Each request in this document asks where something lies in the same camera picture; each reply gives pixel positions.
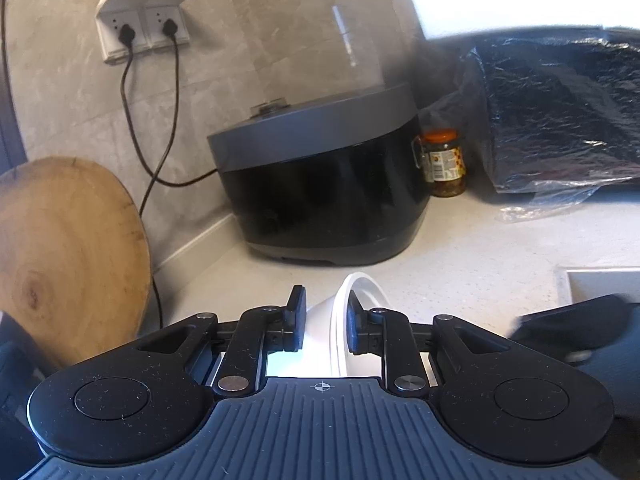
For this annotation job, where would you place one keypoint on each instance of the white wall socket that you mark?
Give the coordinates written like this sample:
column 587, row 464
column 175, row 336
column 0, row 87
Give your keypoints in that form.
column 150, row 10

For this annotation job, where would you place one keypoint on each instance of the black rice cooker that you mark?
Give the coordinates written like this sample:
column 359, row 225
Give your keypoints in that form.
column 325, row 195

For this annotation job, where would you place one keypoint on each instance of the round wooden cutting board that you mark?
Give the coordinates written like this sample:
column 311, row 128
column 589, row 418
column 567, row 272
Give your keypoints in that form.
column 65, row 260

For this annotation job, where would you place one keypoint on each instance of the glass pickle jar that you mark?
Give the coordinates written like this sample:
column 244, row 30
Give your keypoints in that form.
column 447, row 165

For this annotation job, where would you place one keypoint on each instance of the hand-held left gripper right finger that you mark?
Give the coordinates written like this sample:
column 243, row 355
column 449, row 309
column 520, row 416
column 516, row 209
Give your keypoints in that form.
column 356, row 330

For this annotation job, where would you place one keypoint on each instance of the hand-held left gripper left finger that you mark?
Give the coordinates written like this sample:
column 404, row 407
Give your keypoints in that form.
column 297, row 320

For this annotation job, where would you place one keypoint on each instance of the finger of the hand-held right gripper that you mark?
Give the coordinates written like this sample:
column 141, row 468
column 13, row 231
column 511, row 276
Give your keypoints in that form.
column 590, row 327

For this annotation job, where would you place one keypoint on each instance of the black plastic wrapped appliance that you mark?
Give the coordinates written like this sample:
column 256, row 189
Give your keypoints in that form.
column 560, row 110

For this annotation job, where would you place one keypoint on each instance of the white plastic container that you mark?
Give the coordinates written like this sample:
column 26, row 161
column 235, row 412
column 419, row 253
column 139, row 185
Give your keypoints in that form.
column 320, row 330

